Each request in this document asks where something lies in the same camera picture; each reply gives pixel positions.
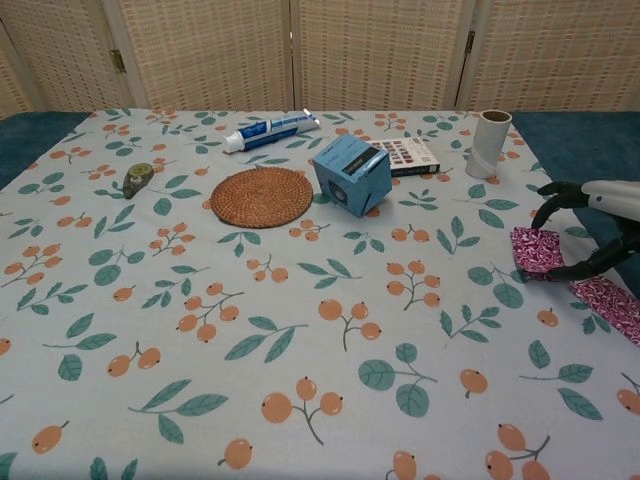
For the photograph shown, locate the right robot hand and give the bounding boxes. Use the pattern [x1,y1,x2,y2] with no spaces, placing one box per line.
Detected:
[532,179,640,281]

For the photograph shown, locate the floral print tablecloth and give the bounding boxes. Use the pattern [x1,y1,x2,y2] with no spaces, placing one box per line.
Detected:
[0,107,640,480]

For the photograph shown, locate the white cardboard tube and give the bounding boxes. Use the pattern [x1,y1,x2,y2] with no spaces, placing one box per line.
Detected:
[464,110,513,180]

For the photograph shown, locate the woven folding screen panel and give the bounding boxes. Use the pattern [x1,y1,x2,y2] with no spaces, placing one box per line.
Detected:
[459,0,640,112]
[292,0,476,111]
[0,19,39,121]
[107,0,296,111]
[0,0,134,114]

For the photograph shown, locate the flat box with swatch grid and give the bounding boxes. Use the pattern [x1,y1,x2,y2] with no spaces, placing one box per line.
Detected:
[369,137,441,178]

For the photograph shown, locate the blue cardboard box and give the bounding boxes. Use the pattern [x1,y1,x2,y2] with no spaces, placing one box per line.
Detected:
[312,133,394,220]

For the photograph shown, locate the round woven rattan coaster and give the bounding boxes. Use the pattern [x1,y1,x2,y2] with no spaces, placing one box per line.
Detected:
[209,167,314,230]

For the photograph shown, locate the blue white toothpaste tube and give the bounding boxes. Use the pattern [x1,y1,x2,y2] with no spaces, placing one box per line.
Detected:
[222,108,321,156]

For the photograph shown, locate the green correction tape dispenser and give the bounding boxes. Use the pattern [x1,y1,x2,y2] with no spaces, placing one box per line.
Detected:
[122,162,155,200]

